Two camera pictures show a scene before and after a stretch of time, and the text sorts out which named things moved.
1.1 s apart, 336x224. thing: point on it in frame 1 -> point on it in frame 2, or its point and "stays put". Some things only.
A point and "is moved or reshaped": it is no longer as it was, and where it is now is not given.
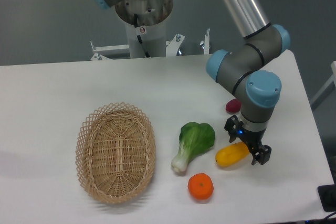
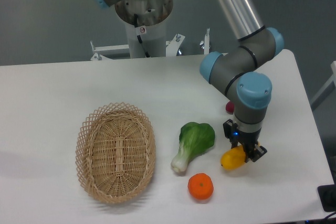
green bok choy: (195, 138) stays put
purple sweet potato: (233, 105) stays put
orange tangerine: (200, 185) stays put
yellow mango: (230, 155) is moved or reshaped
